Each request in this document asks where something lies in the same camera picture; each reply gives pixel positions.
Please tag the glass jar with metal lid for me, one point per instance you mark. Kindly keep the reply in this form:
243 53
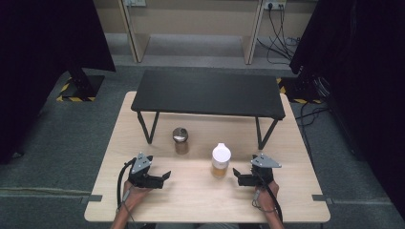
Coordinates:
180 140

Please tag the grey tape patch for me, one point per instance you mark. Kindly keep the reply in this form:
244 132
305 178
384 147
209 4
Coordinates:
321 198
92 198

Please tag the black stand base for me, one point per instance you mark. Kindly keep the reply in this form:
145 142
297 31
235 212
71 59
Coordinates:
302 89
84 86

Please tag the glass jar with white lid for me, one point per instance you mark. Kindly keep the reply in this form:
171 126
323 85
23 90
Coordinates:
221 159

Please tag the yellow black hazard tape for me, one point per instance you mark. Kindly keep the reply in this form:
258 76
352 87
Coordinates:
305 101
74 99

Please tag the person's right hand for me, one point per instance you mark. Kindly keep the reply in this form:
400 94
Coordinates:
266 198

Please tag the black curtain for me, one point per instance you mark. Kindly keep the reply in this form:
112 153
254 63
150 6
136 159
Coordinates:
366 79
38 63

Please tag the person's left hand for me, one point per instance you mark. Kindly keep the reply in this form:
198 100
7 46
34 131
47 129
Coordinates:
138 194

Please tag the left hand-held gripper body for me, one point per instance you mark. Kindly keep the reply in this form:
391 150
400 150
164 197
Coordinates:
140 163

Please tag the black raised shelf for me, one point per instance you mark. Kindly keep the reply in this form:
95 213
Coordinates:
207 92

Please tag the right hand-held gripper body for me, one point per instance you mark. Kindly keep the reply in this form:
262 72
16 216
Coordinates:
264 162

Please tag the white wall power outlet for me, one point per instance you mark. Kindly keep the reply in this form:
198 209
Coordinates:
136 2
274 3

